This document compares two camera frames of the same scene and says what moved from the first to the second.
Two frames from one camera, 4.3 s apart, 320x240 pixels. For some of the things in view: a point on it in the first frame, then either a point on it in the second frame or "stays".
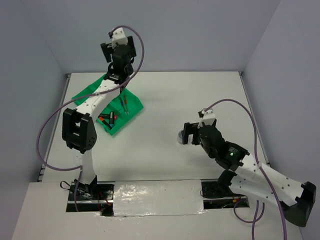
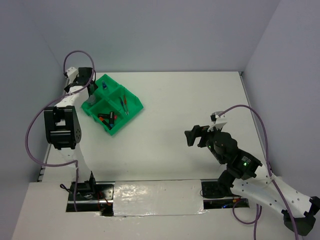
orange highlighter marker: (102, 119) stays
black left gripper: (107, 51) → (95, 86)
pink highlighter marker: (107, 116) stays
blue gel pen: (122, 103) stays
